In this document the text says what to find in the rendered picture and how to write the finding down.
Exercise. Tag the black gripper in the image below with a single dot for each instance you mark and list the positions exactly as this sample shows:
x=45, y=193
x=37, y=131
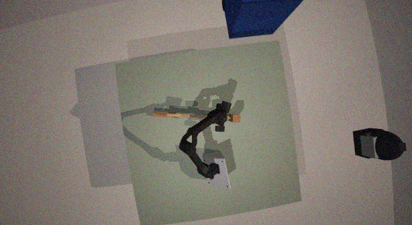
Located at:
x=219, y=128

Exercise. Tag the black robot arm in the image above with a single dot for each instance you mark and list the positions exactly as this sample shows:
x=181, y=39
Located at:
x=213, y=117

